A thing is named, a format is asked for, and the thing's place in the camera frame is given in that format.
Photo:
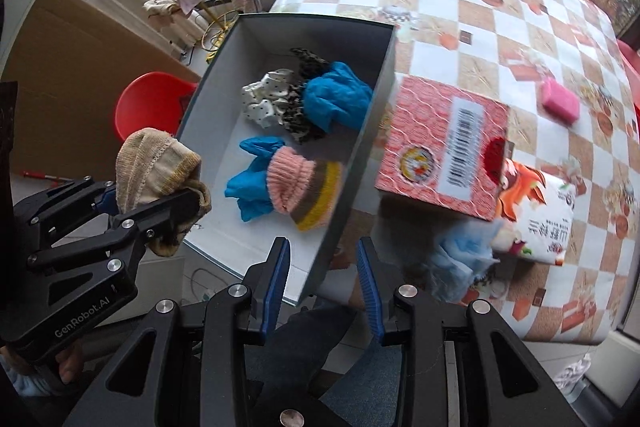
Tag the red plastic chair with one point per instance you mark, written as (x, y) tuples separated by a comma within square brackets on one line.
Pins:
[(154, 100)]

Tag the brown cardboard sheet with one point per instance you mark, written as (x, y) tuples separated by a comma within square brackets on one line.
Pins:
[(71, 62)]

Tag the white polka dot scrunchie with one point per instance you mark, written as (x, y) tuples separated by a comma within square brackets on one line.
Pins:
[(272, 101)]

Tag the checkered printed tablecloth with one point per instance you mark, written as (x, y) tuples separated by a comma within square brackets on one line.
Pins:
[(503, 49)]

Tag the person's left hand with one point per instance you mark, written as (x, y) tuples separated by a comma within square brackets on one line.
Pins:
[(31, 382)]

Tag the grey cardboard storage box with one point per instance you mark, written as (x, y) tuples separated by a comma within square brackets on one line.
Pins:
[(214, 126)]

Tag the white orange snack bag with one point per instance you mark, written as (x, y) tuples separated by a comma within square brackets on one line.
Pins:
[(535, 211)]

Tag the gold wire rack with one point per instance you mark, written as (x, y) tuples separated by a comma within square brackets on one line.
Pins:
[(214, 18)]

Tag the cream cloth on rack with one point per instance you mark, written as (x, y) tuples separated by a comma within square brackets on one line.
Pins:
[(161, 7)]

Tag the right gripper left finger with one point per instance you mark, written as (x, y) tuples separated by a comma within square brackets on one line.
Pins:
[(185, 366)]

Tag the yellow cloth in basket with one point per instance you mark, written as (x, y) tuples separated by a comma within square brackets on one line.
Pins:
[(212, 40)]

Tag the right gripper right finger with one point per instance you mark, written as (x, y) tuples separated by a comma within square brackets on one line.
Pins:
[(459, 363)]

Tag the beige knit sock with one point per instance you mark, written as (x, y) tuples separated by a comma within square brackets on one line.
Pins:
[(152, 163)]

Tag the leopard print scrunchie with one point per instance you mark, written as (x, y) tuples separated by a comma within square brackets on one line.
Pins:
[(294, 119)]

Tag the pink brown yellow knit sock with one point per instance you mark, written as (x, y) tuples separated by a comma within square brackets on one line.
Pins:
[(305, 190)]

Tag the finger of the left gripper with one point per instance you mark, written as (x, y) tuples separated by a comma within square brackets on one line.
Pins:
[(162, 224), (62, 209)]

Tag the light blue fluffy cloth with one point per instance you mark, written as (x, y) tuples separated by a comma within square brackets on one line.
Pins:
[(460, 255)]

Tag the red patterned carton box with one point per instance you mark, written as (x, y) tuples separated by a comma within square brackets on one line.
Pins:
[(444, 148)]

